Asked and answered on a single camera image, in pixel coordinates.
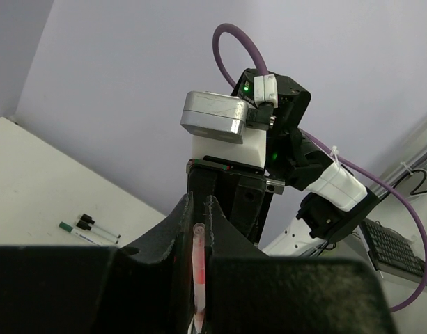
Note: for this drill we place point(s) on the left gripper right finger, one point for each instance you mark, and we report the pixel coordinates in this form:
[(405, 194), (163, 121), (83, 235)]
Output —
[(251, 292)]

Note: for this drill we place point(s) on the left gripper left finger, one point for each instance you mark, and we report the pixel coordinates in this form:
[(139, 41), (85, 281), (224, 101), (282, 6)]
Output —
[(143, 287)]

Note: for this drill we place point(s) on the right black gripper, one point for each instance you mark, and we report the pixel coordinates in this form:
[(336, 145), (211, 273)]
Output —
[(244, 192)]

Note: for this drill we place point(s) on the red pen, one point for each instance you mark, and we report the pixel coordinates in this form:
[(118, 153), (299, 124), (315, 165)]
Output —
[(199, 298)]

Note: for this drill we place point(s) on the clear pen cap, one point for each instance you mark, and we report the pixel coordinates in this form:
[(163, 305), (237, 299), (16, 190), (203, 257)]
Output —
[(198, 240)]

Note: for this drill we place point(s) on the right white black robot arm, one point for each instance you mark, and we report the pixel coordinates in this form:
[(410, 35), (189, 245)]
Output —
[(335, 202)]

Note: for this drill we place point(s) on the black computer keyboard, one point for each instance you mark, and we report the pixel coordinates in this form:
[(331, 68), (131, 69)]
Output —
[(389, 252)]

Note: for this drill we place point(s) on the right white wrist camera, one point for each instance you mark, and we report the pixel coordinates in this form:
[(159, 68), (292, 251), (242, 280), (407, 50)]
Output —
[(219, 129)]

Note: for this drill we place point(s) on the aluminium rail frame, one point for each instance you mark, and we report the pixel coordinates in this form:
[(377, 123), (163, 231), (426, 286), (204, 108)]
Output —
[(405, 165)]

